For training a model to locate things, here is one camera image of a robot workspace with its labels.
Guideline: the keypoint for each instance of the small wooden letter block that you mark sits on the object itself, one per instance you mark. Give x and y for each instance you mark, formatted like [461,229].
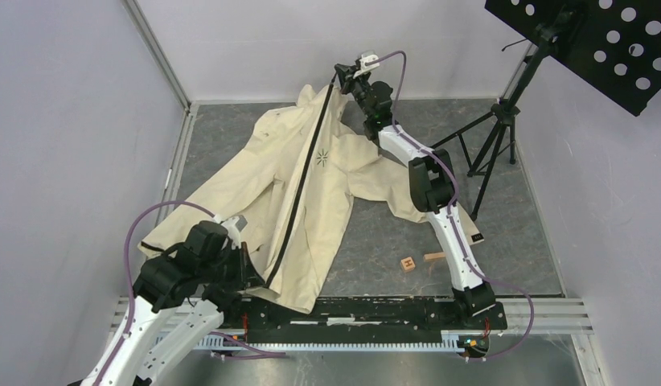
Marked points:
[407,264]

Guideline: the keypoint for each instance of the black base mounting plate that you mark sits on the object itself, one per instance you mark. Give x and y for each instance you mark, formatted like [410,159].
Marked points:
[419,319]

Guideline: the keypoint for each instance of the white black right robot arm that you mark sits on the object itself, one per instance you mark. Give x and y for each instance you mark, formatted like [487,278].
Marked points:
[432,186]

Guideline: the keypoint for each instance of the small wooden stick block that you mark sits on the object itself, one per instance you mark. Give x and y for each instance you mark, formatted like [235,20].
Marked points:
[428,257]

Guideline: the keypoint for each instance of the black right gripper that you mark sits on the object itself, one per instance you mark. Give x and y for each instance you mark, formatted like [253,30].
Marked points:
[343,69]

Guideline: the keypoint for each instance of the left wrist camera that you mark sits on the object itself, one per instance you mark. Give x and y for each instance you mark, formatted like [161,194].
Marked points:
[234,226]

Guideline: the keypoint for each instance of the black music stand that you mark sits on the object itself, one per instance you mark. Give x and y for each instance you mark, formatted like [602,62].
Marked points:
[615,46]

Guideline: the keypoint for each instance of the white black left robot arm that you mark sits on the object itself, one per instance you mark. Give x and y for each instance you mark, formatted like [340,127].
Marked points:
[178,298]

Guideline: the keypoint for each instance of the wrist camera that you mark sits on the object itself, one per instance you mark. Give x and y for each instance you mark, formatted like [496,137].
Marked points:
[234,226]
[367,62]

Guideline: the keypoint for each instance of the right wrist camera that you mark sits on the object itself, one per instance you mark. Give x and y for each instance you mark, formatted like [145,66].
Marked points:
[367,62]

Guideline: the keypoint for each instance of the cream zip-up jacket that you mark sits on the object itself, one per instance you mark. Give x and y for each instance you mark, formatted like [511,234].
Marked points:
[295,181]

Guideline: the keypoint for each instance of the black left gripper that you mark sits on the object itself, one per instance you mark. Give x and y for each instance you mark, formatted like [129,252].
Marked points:
[248,277]

